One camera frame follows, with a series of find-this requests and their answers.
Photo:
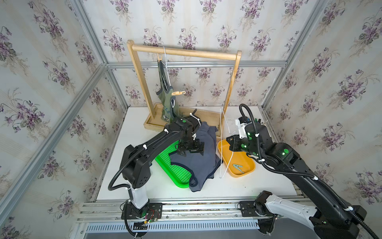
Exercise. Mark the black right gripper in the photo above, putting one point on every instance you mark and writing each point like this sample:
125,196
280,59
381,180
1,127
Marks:
234,143

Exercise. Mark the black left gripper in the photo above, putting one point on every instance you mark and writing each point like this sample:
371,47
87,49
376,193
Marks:
195,149

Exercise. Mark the grey blue tank top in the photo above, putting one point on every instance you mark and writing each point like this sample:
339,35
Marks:
202,166

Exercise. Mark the mint green clothespin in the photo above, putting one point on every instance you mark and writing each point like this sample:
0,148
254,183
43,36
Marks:
238,169

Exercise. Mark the yellow clothespin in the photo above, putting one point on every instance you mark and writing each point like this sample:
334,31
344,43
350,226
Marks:
176,93

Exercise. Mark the olive green tank top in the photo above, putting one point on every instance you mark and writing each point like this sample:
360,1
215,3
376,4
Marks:
170,106

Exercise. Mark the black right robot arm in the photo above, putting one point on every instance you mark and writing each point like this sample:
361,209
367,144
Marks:
331,217

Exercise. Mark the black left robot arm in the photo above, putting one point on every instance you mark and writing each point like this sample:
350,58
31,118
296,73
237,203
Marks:
134,171

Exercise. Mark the yellow plastic tray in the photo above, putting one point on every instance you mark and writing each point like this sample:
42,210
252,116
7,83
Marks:
229,158

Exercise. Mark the green plastic basket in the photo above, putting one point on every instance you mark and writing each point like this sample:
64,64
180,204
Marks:
177,174

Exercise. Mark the wooden clothes rack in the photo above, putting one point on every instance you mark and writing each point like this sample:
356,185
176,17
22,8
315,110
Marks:
190,71

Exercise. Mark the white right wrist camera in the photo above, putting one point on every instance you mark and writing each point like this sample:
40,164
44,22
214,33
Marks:
241,128

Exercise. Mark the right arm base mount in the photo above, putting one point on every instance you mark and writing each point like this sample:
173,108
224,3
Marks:
258,208

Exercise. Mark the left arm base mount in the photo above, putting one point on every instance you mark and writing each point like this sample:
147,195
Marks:
139,219

